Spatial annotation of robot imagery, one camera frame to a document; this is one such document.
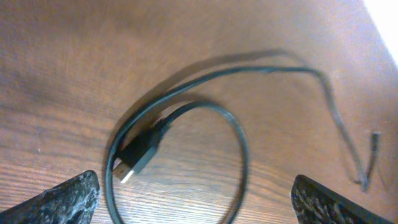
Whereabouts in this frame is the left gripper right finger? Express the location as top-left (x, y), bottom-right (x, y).
top-left (290, 175), bottom-right (392, 224)

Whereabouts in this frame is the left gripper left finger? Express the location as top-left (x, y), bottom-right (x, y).
top-left (1, 170), bottom-right (100, 223)

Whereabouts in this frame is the thick black USB cable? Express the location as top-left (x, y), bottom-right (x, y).
top-left (102, 65), bottom-right (382, 224)

